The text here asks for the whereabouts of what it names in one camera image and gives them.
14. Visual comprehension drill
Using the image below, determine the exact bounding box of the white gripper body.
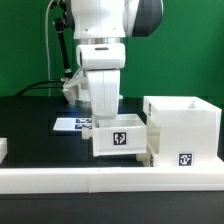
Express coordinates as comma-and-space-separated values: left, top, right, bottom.
76, 43, 126, 118

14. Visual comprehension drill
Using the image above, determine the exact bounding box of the white drawer box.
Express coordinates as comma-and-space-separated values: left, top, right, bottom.
136, 144, 159, 167
82, 114, 147, 157

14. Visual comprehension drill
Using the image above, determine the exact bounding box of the white front drawer box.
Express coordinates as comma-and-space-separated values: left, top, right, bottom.
136, 144, 159, 167

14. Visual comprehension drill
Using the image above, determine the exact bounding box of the white drawer cabinet frame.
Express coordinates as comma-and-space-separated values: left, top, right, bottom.
143, 96, 221, 168

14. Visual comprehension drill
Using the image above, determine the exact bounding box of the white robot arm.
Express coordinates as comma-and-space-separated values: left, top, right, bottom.
59, 0, 163, 120

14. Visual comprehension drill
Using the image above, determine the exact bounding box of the printed marker sheet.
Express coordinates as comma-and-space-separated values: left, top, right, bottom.
53, 118, 92, 131

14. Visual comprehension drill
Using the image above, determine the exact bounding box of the black cable bundle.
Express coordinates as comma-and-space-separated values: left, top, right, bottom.
14, 18, 75, 98

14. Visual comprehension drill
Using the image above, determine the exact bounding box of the white thin cable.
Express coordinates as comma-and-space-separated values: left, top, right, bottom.
44, 0, 56, 97

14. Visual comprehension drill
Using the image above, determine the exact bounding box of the white workspace border frame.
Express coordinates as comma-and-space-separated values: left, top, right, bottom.
0, 138, 224, 194

